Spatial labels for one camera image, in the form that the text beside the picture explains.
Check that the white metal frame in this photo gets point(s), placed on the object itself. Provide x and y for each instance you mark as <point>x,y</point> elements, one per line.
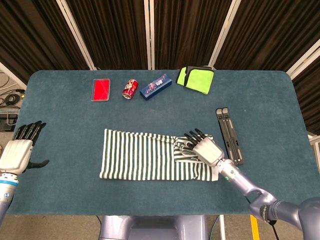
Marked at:
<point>314,147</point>

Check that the blue rectangular box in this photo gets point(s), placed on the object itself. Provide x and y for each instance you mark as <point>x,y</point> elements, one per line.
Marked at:
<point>155,86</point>

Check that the green white striped shirt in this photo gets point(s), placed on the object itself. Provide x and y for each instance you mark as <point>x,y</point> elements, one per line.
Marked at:
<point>140,157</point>

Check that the white partition post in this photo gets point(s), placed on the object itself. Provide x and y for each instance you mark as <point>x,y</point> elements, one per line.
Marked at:
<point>224,32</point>
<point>75,32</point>
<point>11,75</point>
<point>306,63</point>
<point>147,32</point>

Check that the white table leg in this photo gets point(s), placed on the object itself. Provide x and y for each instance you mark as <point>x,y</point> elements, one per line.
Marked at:
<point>222,227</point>

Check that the grey robot torso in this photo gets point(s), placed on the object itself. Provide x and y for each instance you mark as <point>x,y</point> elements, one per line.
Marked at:
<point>150,227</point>

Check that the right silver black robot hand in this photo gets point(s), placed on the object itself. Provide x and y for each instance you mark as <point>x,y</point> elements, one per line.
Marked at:
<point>208,150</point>

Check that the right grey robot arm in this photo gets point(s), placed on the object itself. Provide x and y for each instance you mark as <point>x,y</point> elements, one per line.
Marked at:
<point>282,210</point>

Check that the green folded cloth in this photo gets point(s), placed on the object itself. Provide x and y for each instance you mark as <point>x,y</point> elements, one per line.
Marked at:
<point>197,79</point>

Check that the red flat card case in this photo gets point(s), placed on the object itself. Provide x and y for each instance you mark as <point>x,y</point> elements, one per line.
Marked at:
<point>100,89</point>

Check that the black folding laptop stand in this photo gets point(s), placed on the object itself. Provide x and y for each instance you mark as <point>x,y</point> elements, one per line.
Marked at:
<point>230,135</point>

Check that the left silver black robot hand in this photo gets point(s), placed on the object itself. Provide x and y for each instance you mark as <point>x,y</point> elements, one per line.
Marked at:
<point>16,156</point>

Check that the red soda can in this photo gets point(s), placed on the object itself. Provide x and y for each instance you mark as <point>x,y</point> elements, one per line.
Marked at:
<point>130,88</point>

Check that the dark brown curtain panel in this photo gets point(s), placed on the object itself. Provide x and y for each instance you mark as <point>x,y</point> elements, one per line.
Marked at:
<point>30,30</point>
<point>308,105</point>
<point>187,32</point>
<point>270,30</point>
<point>107,32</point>

